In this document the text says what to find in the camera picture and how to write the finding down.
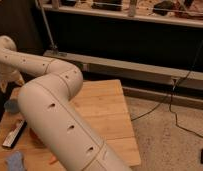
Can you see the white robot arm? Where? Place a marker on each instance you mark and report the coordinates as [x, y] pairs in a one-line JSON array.
[[44, 103]]

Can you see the orange toy carrot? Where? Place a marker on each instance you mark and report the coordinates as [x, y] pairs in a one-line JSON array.
[[53, 160]]

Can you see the blue ceramic cup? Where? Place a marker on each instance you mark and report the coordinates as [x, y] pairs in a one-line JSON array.
[[11, 106]]

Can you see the white shelf board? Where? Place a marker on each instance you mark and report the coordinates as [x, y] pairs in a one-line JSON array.
[[121, 15]]

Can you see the black and silver stapler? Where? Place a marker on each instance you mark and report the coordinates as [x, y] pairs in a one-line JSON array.
[[14, 134]]

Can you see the red bowl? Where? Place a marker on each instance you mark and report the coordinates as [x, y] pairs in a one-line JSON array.
[[34, 136]]

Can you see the grey metal pole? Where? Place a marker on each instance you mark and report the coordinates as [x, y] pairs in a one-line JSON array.
[[53, 46]]

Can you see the blue sponge cloth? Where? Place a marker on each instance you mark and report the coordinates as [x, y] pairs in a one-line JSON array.
[[15, 162]]

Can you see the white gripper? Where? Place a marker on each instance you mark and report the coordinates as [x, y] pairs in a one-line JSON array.
[[9, 74]]

